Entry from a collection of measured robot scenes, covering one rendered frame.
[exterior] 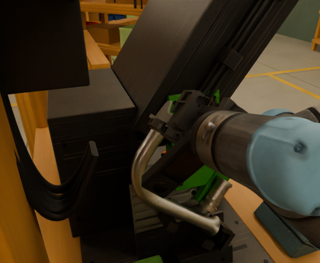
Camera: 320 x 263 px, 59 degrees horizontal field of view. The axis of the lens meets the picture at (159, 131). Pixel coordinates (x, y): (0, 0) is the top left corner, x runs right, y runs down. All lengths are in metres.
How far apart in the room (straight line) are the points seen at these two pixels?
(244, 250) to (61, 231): 0.47
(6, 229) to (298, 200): 0.26
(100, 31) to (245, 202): 3.12
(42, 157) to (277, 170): 1.01
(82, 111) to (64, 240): 0.37
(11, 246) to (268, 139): 0.26
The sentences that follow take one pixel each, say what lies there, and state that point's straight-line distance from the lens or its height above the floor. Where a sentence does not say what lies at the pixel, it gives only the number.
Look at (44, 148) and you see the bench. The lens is 1.21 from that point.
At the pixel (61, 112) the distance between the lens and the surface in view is 0.60.
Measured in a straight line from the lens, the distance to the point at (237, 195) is 0.91.
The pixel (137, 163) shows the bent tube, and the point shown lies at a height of 1.17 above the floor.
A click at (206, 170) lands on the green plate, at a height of 1.10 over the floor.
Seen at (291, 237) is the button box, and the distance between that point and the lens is 0.78.
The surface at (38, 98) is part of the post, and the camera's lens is 1.32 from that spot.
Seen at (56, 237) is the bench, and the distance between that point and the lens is 0.84.
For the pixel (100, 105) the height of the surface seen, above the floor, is 1.24.
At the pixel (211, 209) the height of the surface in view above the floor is 1.04.
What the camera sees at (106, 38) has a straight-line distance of 3.66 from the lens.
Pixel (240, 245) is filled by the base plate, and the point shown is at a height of 0.90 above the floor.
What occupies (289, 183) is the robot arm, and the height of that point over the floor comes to 1.35.
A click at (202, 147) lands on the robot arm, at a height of 1.31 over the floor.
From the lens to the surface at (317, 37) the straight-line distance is 7.23.
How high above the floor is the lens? 1.49
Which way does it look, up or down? 29 degrees down
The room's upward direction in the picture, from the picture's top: straight up
